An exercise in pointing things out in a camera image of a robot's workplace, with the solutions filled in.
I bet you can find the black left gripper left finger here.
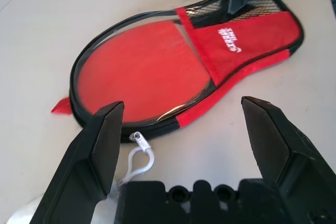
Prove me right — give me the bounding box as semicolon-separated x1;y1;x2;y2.
30;100;125;224

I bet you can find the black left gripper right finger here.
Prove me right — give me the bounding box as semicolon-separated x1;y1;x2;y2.
240;96;336;224

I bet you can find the silver zipper pull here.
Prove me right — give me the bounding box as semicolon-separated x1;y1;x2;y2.
128;131;152;154

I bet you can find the red and black paddle case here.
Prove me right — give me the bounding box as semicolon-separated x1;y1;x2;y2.
50;0;306;145

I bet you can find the white cord loop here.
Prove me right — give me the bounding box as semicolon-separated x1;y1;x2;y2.
118;146;155;183

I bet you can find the red ping-pong paddle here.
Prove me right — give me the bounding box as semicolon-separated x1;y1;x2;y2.
77;20;212;124

